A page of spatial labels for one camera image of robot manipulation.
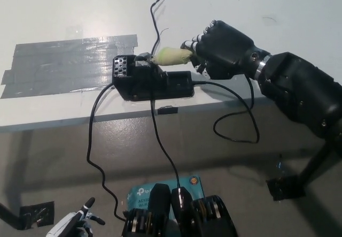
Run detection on tape-wrapped soldering iron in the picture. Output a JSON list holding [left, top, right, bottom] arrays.
[[152, 46, 193, 67]]

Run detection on teal tp-link box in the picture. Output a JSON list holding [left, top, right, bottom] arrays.
[[126, 175, 206, 219]]

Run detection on black table leg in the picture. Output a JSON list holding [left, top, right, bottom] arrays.
[[0, 201, 22, 229], [298, 137, 337, 189]]

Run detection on black soldering station base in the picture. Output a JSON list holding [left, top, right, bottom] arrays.
[[112, 52, 195, 103]]

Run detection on small black tape strip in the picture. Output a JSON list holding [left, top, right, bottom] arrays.
[[157, 105, 179, 115]]

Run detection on black floor tape patch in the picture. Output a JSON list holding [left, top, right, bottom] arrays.
[[20, 201, 56, 230], [266, 175, 307, 202]]

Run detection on black frayed wire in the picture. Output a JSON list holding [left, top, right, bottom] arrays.
[[149, 0, 164, 56]]

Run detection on thin black cable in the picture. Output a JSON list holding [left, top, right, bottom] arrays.
[[150, 99, 184, 192]]

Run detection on black soldering iron cable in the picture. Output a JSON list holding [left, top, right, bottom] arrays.
[[192, 75, 261, 143]]

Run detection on black power cable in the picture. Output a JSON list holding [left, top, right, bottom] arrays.
[[87, 83, 128, 221]]

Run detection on black robot torso blocks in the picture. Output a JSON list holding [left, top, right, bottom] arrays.
[[121, 183, 238, 237]]

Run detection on clear shiny plastic scrap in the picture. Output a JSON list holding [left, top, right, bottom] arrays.
[[275, 154, 286, 173]]

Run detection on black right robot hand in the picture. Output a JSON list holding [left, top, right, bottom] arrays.
[[180, 19, 272, 80]]

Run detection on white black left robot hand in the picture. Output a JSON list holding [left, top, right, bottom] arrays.
[[45, 196, 106, 237]]

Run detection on grey duct tape patch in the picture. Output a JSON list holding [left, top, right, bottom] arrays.
[[0, 34, 140, 100]]

